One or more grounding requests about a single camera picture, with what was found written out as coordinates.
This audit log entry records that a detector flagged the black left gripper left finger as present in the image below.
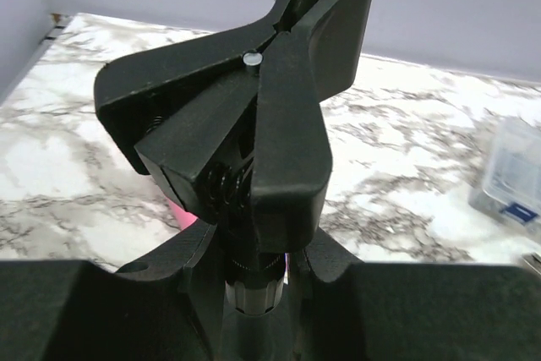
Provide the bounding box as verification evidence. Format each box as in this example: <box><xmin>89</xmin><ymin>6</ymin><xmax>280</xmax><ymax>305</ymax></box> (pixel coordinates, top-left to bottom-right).
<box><xmin>1</xmin><ymin>222</ymin><xmax>218</xmax><ymax>360</ymax></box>

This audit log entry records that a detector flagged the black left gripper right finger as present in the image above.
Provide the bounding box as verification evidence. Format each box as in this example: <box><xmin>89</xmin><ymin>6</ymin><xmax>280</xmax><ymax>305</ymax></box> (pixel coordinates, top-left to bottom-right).
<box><xmin>295</xmin><ymin>231</ymin><xmax>540</xmax><ymax>360</ymax></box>

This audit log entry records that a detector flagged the pink toy microphone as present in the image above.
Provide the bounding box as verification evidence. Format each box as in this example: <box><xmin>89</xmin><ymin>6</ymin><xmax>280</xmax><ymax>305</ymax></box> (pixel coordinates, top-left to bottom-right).
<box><xmin>167</xmin><ymin>200</ymin><xmax>198</xmax><ymax>231</ymax></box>

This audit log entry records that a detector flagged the black mic stand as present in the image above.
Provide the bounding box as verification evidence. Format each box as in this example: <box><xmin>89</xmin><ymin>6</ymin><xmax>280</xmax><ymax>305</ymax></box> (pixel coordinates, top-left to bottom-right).
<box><xmin>94</xmin><ymin>0</ymin><xmax>372</xmax><ymax>360</ymax></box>

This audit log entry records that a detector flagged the clear plastic organizer box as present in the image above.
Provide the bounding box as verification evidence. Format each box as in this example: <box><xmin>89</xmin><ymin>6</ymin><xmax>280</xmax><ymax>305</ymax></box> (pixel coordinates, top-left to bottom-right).
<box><xmin>468</xmin><ymin>118</ymin><xmax>540</xmax><ymax>228</ymax></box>

